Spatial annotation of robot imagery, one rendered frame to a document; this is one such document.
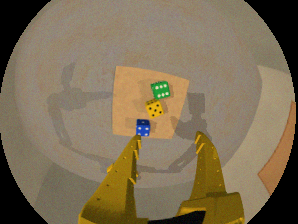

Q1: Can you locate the blue die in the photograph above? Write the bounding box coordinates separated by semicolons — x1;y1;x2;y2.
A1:
136;119;150;137

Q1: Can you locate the tan mat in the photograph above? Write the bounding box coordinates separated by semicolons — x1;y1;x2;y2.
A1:
112;66;189;139

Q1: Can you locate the green die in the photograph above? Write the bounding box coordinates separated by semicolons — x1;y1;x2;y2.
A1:
151;81;170;100

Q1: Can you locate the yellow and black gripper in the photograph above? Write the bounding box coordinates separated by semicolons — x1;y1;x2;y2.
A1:
78;131;245;224

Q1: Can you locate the yellow die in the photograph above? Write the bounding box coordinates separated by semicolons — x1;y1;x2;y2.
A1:
145;98;164;119

